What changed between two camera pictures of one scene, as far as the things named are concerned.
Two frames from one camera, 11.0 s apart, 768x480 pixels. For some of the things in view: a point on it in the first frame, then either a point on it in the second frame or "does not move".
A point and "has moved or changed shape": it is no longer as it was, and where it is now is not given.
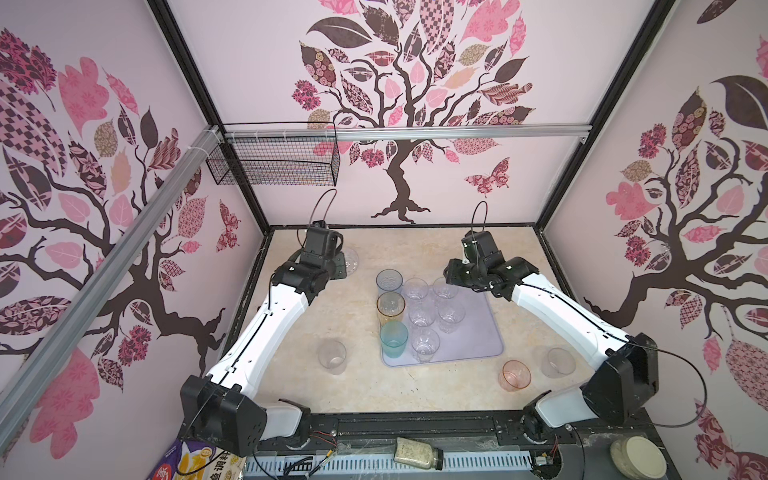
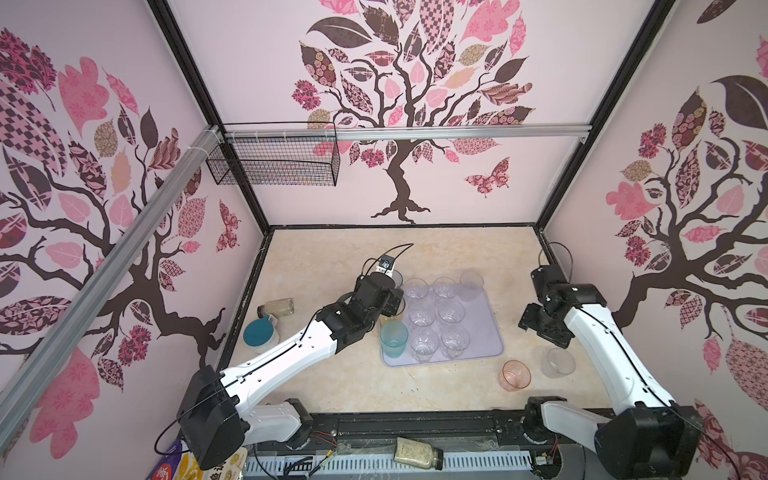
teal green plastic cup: x=394 y=337 does not move
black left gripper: x=340 y=263 → x=393 y=302
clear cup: x=332 y=355 → x=454 y=341
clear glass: x=450 y=315 does not move
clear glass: x=351 y=259 has moved or changed shape
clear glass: x=425 y=343 does not move
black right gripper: x=451 y=274 → x=557 y=335
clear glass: x=444 y=290 does not move
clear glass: x=422 y=315 does not move
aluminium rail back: x=406 y=132 does not move
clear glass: x=415 y=291 does not move
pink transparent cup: x=515 y=375 does not move
